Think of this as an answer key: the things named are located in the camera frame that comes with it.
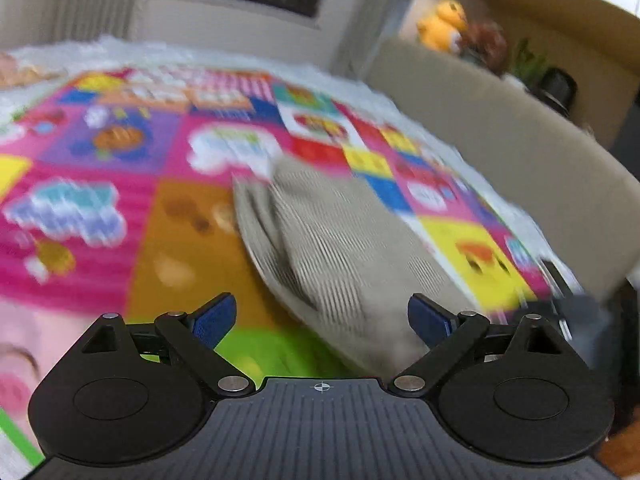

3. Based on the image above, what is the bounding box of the beige pleated curtain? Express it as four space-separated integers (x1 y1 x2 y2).
1 0 148 50

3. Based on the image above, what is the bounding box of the brown plush toy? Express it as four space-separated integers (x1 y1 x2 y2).
457 21 509 76

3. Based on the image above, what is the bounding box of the beige striped knit garment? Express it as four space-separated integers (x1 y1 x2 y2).
232 156 475 379

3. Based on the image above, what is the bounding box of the yellow plush toy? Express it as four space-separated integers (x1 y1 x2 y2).
416 0 469 54

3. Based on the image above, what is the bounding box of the colourful cartoon patchwork blanket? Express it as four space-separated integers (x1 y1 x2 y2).
1 66 547 479

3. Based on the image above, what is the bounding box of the black round jar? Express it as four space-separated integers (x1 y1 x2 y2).
533 66 578 113

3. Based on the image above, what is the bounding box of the green potted plant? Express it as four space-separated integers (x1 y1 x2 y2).
509 38 548 87

